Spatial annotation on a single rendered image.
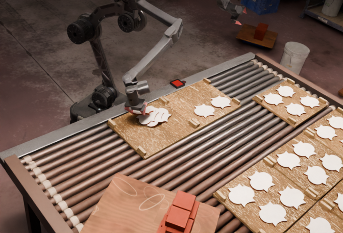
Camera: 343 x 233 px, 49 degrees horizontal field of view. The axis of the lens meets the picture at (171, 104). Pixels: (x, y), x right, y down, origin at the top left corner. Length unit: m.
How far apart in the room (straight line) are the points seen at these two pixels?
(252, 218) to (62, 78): 2.85
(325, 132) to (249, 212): 0.88
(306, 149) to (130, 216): 1.16
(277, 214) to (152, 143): 0.74
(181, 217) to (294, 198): 0.87
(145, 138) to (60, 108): 1.80
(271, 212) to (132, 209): 0.67
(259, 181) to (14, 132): 2.28
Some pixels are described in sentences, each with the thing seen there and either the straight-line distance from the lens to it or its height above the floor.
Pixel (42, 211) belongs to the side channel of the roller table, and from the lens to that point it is 1.79.
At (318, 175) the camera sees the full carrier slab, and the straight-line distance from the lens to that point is 2.22.
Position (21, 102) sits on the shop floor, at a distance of 3.91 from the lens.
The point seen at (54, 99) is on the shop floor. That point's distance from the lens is 3.91.
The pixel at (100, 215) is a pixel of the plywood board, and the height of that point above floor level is 1.04.
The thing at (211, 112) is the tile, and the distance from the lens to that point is 2.37.
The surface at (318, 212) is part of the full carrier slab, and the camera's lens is 2.06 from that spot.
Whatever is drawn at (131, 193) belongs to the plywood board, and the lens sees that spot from 1.72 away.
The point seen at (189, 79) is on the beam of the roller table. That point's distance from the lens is 2.68.
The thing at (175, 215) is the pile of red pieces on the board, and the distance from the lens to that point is 1.30.
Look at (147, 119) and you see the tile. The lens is 2.20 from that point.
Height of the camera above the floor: 2.38
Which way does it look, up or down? 37 degrees down
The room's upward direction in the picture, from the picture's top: 10 degrees clockwise
